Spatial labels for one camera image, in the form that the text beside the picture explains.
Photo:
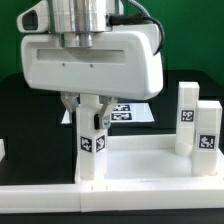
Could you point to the white desk top tray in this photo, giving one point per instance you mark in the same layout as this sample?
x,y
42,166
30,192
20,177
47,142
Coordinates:
x,y
144,157

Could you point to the white front guide rail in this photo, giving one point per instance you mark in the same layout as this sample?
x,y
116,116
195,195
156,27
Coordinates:
x,y
111,196

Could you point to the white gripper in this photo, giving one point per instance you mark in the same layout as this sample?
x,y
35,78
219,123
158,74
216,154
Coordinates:
x,y
121,63

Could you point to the white block left edge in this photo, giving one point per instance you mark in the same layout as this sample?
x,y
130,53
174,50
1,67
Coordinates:
x,y
2,149

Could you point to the white marker paper sheet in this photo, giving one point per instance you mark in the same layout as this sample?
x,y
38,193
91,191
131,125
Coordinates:
x,y
132,112

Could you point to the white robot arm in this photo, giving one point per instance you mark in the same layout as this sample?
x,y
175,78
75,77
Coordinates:
x,y
76,22

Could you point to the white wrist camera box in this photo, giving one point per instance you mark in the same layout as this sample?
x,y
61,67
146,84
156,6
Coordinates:
x,y
35,19

